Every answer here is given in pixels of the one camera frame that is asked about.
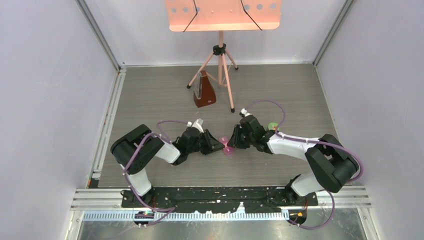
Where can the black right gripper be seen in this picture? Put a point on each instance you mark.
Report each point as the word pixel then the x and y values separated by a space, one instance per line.
pixel 235 142

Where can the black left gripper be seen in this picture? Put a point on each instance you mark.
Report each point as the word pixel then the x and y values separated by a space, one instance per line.
pixel 211 145

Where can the green pill bottle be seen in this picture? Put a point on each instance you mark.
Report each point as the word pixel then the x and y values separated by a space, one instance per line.
pixel 273 126

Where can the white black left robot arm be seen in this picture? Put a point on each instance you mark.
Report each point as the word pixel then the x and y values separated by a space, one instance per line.
pixel 137 148

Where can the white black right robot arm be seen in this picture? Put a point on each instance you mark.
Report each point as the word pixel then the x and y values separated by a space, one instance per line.
pixel 332 165

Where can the brown wooden metronome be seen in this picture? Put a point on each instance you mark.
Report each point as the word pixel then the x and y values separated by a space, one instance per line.
pixel 203 92

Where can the pink music stand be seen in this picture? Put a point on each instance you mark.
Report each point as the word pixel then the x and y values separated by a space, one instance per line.
pixel 222 16

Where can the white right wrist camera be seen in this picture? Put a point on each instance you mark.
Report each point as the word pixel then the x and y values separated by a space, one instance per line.
pixel 244 113

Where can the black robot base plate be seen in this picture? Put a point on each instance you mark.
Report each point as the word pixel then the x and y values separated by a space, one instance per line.
pixel 217 200

